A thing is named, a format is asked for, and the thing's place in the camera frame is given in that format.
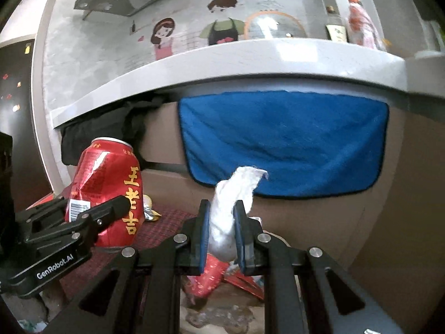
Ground red packet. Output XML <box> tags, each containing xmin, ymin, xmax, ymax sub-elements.
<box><xmin>188</xmin><ymin>254</ymin><xmax>230</xmax><ymax>298</ymax></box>

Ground white tissue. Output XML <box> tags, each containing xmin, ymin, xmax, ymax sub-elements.
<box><xmin>207</xmin><ymin>166</ymin><xmax>269</xmax><ymax>261</ymax></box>

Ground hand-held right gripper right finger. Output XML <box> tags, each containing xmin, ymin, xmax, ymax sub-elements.
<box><xmin>233</xmin><ymin>200</ymin><xmax>406</xmax><ymax>334</ymax></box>

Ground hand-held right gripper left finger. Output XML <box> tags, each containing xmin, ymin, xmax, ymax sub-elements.
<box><xmin>43</xmin><ymin>199</ymin><xmax>211</xmax><ymax>334</ymax></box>

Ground blue towel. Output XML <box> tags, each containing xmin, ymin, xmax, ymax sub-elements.
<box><xmin>177</xmin><ymin>90</ymin><xmax>389</xmax><ymax>198</ymax></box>

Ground plastic bottle with red contents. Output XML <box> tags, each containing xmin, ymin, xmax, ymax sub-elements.
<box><xmin>348</xmin><ymin>0</ymin><xmax>383</xmax><ymax>49</ymax></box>

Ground crumpled clear plastic bag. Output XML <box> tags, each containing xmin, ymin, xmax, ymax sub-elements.
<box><xmin>184</xmin><ymin>304</ymin><xmax>254</xmax><ymax>331</ymax></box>

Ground black cloth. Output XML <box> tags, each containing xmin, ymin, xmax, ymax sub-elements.
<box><xmin>61</xmin><ymin>95</ymin><xmax>167</xmax><ymax>168</ymax></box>

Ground grey stone kitchen counter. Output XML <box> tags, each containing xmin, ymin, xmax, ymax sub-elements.
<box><xmin>50</xmin><ymin>38</ymin><xmax>445</xmax><ymax>129</ymax></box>

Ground cartoon couple wall sticker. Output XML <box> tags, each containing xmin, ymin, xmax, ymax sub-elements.
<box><xmin>128</xmin><ymin>0</ymin><xmax>289</xmax><ymax>61</ymax></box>

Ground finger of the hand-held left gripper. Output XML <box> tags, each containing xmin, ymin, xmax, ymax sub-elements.
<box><xmin>14</xmin><ymin>197</ymin><xmax>70</xmax><ymax>234</ymax></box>
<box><xmin>24</xmin><ymin>195</ymin><xmax>130</xmax><ymax>245</ymax></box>

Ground red plaid tablecloth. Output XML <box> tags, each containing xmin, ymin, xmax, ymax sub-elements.
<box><xmin>26</xmin><ymin>195</ymin><xmax>195</xmax><ymax>300</ymax></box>

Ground dark sauce bottle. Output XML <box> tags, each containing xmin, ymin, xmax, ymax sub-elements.
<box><xmin>325</xmin><ymin>5</ymin><xmax>348</xmax><ymax>42</ymax></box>

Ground glass lid with wooden rim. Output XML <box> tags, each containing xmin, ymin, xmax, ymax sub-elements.
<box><xmin>243</xmin><ymin>11</ymin><xmax>308</xmax><ymax>40</ymax></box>

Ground red can with yellow print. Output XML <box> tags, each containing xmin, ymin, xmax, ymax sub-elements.
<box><xmin>64</xmin><ymin>137</ymin><xmax>145</xmax><ymax>249</ymax></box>

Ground dark fridge with magnets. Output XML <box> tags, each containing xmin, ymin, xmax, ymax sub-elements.
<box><xmin>0</xmin><ymin>38</ymin><xmax>53</xmax><ymax>213</ymax></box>

